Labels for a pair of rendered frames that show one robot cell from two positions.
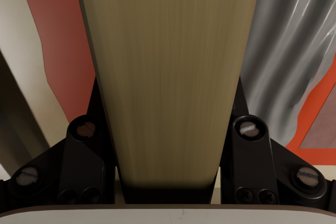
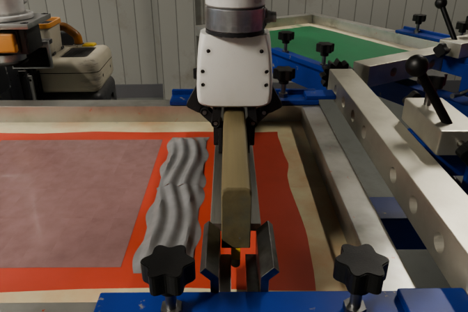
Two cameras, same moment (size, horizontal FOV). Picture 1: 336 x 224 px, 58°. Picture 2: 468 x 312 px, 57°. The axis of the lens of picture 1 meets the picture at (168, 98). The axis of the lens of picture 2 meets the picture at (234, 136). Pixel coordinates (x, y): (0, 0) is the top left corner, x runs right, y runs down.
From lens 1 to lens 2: 0.50 m
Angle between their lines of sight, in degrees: 18
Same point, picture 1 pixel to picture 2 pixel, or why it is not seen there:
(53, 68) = (284, 167)
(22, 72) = (299, 166)
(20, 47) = (296, 173)
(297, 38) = (179, 174)
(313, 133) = (157, 145)
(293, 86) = (175, 161)
